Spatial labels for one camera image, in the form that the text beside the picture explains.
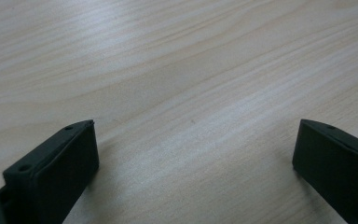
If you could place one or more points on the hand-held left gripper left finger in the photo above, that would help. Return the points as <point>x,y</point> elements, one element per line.
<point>56,168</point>

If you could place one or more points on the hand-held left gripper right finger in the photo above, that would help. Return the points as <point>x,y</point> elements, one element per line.
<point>335,165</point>

